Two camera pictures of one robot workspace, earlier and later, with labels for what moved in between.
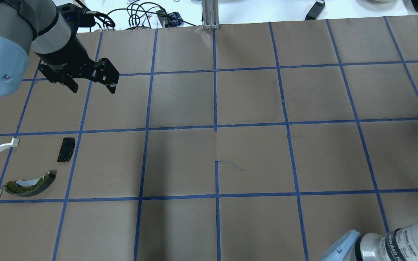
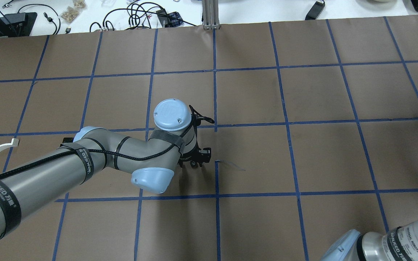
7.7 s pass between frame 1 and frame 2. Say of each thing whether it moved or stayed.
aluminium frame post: stayed
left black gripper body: moved
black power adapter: stayed
